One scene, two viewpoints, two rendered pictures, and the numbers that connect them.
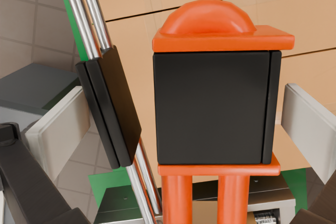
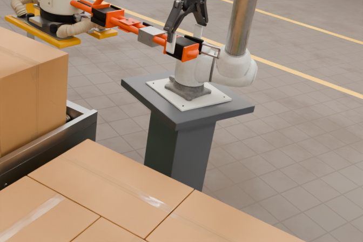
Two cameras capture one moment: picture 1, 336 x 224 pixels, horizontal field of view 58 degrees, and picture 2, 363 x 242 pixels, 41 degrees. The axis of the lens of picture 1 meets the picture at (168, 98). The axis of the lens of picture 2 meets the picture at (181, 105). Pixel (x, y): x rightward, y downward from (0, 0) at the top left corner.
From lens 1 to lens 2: 149 cm
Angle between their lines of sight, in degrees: 51
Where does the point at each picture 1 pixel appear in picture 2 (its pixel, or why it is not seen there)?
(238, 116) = (179, 41)
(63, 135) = (197, 32)
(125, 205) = (83, 132)
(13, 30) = not seen: hidden behind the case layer
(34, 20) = not seen: hidden behind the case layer
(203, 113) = (183, 40)
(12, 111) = (190, 119)
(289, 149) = (10, 201)
